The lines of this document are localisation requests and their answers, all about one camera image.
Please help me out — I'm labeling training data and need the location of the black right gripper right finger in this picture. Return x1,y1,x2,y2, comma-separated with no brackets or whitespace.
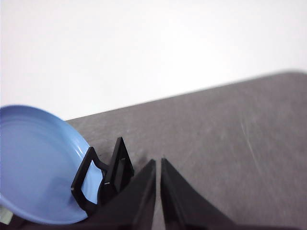
160,157,243,230

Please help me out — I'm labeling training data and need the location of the blue plate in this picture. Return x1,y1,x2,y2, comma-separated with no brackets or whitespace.
0,104,106,225

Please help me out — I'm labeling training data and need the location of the black dish rack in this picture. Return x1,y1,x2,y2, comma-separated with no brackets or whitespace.
71,137,135,214

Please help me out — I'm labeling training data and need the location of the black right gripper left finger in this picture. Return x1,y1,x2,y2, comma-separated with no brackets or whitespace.
71,159,156,230

